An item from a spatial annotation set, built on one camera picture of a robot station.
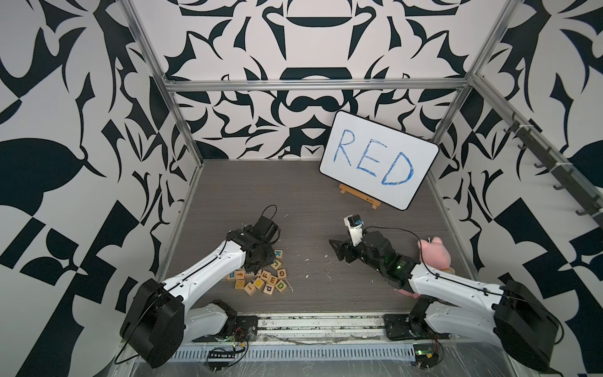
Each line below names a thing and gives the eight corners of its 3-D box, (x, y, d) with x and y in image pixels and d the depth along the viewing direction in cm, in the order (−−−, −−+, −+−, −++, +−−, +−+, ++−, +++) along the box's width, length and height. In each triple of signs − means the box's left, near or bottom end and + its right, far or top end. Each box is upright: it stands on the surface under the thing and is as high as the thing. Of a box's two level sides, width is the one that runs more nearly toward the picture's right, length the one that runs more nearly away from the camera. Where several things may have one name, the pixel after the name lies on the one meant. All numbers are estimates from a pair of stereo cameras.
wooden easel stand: (336, 191, 108) (337, 186, 106) (339, 187, 110) (340, 182, 107) (377, 210, 102) (379, 206, 99) (380, 205, 103) (382, 201, 101)
